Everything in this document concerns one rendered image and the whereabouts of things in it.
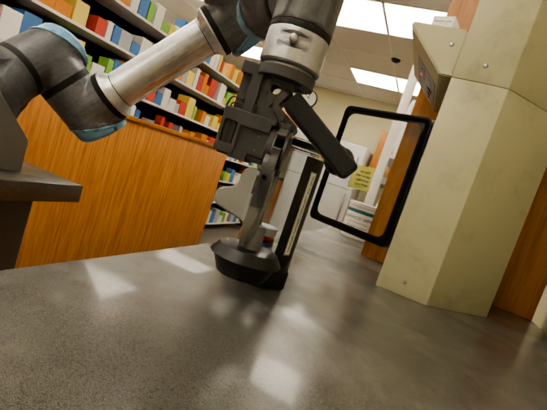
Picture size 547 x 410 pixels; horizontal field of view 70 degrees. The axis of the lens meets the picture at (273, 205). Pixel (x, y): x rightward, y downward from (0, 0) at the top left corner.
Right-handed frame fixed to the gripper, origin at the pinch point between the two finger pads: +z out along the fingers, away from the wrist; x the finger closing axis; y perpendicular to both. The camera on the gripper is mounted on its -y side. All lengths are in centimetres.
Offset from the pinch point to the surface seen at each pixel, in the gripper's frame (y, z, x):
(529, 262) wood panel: -69, -6, -65
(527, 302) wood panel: -72, 4, -64
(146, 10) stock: 165, -97, -267
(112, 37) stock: 172, -64, -243
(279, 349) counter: -7.3, 8.8, 8.8
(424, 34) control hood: -18, -46, -41
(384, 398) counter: -18.1, 8.8, 11.0
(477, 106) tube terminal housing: -32, -34, -37
